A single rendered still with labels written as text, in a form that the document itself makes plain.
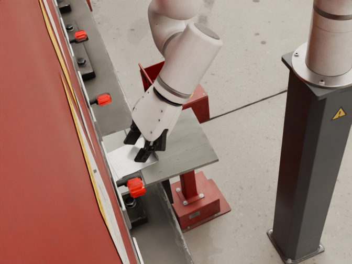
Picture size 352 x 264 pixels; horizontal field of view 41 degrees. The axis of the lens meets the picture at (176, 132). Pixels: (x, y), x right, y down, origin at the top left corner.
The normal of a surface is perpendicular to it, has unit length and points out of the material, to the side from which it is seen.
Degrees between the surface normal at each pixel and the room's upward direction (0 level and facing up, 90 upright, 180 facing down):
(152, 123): 49
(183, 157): 0
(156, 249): 0
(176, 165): 0
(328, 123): 90
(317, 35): 90
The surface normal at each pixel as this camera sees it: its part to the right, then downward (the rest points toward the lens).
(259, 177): -0.11, -0.65
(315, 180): 0.37, 0.68
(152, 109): -0.74, -0.10
